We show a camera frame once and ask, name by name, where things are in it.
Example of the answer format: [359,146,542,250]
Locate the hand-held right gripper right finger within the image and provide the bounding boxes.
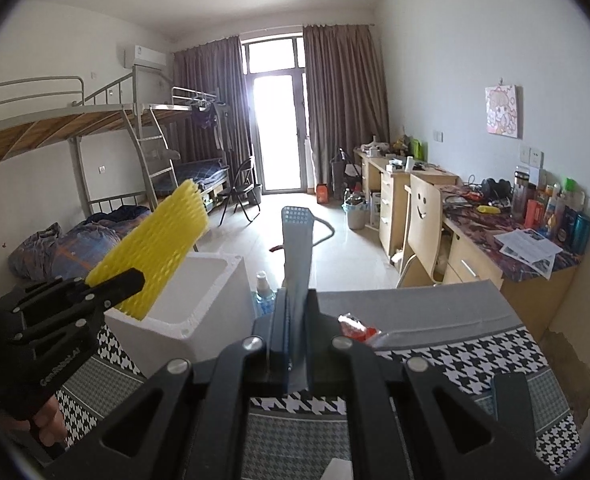
[305,287,561,480]

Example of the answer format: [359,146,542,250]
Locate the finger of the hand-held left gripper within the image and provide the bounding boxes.
[12,267,146,347]

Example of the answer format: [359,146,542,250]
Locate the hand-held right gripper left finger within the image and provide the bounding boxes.
[45,287,291,480]

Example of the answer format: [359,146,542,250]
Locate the yellow foam net sleeve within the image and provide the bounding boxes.
[85,178,210,321]

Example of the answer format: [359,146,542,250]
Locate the white foam box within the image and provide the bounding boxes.
[104,252,257,380]

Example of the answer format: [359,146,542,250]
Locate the grey perforated soft strip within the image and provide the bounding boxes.
[280,205,317,392]

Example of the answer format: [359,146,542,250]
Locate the person's left hand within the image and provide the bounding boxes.
[29,394,69,457]

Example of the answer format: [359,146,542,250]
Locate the red packet in clear wrap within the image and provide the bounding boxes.
[337,312,406,351]

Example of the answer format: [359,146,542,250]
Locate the blue liquid spray bottle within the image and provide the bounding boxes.
[251,271,277,318]

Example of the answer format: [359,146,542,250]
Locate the blue plaid quilt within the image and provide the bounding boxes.
[9,205,153,282]

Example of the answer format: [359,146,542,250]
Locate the white bucket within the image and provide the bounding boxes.
[342,195,371,231]

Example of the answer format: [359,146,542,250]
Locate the blue checked mattress cover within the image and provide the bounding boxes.
[155,160,230,196]

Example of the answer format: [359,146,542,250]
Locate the houndstooth patterned mat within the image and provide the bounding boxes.
[50,280,583,480]

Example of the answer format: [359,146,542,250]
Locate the light wooden desk with drawers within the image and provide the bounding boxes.
[353,147,460,261]

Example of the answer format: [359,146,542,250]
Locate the wooden chair with smiley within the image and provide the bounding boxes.
[397,172,453,288]

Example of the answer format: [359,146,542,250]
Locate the black folding chair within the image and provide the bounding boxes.
[219,157,262,226]

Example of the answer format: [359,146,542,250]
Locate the grey metal bunk bed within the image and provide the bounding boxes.
[0,76,176,283]
[132,65,232,211]

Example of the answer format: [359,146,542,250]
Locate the wooden desk with patterned cloth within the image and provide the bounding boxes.
[405,180,583,341]

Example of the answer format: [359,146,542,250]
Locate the hanging dark clothes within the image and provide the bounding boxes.
[190,100,228,151]

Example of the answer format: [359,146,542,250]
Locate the dark patterned desk cloth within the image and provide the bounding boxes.
[442,185,581,281]

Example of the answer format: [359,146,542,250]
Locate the glass balcony door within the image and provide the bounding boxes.
[240,32,312,193]

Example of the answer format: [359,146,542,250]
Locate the brown curtain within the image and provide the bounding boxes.
[172,35,253,186]
[302,23,391,193]

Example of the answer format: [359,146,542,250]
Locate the printed paper sheets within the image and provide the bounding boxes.
[494,227,565,278]

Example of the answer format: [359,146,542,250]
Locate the white air conditioner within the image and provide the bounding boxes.
[123,45,167,68]

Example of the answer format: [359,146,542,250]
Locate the black headphones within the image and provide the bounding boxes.
[480,177,513,201]

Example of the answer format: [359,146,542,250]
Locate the row of toiletry bottles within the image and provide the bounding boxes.
[512,165,590,256]

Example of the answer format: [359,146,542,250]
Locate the black trolley frame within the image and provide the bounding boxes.
[330,149,363,203]

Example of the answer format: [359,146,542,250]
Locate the white wall socket panel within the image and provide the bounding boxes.
[518,145,544,167]

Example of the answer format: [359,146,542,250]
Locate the pink wall poster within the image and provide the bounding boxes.
[485,85,522,138]

